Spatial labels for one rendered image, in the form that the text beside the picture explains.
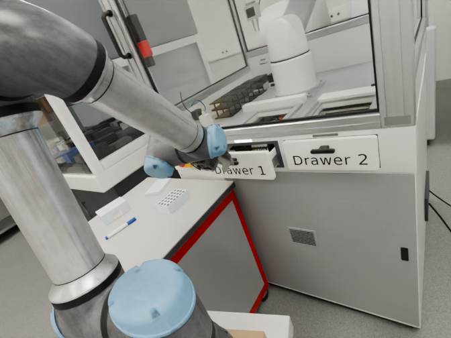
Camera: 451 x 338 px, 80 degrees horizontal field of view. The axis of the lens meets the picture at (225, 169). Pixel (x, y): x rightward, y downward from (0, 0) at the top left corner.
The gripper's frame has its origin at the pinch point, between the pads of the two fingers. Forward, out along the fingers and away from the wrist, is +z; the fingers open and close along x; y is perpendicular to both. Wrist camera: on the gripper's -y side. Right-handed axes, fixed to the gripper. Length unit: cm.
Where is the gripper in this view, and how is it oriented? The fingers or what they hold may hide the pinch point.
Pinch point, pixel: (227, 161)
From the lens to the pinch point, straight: 96.8
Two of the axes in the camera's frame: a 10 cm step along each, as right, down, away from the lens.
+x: 7.8, 0.1, -6.2
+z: 5.7, 4.0, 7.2
